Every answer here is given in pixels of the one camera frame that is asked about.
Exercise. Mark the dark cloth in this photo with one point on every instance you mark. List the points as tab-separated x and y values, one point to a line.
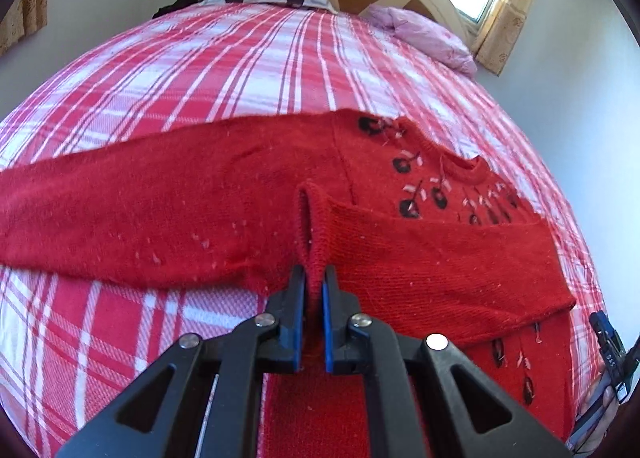
175	3

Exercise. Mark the pink pillow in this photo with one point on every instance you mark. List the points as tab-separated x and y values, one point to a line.
430	36

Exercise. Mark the red white plaid bedsheet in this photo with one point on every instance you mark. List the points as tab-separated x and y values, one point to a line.
225	63

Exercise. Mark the red knit sweater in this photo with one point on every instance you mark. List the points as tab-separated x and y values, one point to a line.
200	208

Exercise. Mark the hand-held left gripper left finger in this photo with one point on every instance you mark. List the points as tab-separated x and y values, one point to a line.
299	319

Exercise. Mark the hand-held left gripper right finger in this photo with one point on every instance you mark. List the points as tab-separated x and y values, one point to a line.
330	320

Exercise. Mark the beige patterned curtain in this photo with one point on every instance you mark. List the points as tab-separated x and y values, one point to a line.
27	3
515	23

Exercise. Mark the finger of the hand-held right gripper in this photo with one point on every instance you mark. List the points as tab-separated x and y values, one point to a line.
601	327

